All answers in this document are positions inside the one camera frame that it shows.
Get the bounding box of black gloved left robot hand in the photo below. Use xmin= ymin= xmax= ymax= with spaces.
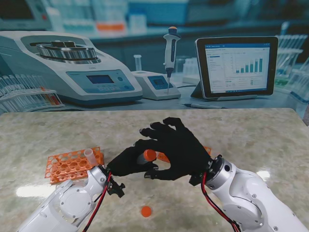
xmin=106 ymin=144 xmax=159 ymax=177

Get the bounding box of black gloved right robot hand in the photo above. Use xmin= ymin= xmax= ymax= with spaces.
xmin=134 ymin=117 xmax=213 ymax=182

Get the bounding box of clear plastic test tube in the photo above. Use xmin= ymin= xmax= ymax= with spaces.
xmin=84 ymin=148 xmax=96 ymax=167
xmin=136 ymin=151 xmax=148 ymax=166

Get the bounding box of orange round tube cap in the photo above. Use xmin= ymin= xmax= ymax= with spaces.
xmin=143 ymin=149 xmax=157 ymax=162
xmin=141 ymin=205 xmax=153 ymax=218

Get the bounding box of orange test tube rack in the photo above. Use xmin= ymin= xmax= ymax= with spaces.
xmin=155 ymin=146 xmax=212 ymax=163
xmin=44 ymin=146 xmax=105 ymax=185

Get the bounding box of printed laboratory backdrop poster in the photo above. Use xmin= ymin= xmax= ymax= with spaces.
xmin=0 ymin=0 xmax=309 ymax=119

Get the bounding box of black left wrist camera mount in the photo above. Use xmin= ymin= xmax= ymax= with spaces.
xmin=107 ymin=180 xmax=126 ymax=199

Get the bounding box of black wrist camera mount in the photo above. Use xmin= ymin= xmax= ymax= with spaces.
xmin=107 ymin=180 xmax=126 ymax=199
xmin=189 ymin=172 xmax=204 ymax=187

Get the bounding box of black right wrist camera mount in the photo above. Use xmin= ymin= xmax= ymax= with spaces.
xmin=189 ymin=172 xmax=204 ymax=187

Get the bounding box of red left arm cable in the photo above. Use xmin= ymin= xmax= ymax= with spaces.
xmin=82 ymin=172 xmax=112 ymax=232

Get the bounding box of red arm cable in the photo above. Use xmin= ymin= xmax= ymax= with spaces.
xmin=82 ymin=172 xmax=112 ymax=232
xmin=201 ymin=173 xmax=241 ymax=232

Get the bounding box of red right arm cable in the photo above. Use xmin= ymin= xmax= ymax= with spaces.
xmin=201 ymin=173 xmax=241 ymax=232

